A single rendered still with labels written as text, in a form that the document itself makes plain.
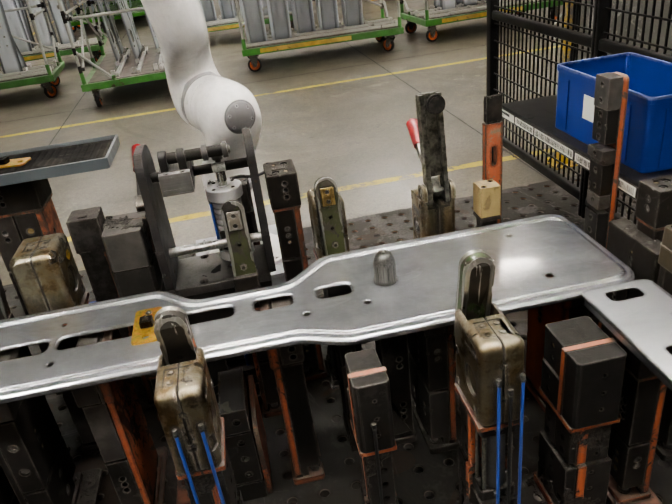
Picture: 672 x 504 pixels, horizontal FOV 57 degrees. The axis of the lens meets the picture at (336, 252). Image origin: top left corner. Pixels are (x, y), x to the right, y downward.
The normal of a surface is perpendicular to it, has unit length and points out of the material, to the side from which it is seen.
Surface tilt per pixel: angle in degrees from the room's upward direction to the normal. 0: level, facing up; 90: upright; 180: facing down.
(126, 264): 90
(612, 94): 90
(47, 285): 90
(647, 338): 0
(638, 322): 0
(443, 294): 0
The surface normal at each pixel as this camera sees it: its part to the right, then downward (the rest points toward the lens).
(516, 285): -0.11, -0.88
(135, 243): 0.18, 0.44
